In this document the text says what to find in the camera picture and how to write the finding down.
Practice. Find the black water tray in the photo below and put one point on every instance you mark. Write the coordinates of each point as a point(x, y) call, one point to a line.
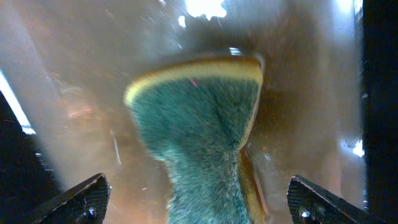
point(327, 109)

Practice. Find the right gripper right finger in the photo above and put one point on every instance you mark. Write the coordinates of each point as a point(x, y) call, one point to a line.
point(311, 204)

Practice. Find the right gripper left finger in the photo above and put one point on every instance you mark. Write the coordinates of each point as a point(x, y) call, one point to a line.
point(85, 203)

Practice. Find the green yellow sponge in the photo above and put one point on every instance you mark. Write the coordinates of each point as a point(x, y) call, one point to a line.
point(196, 117)

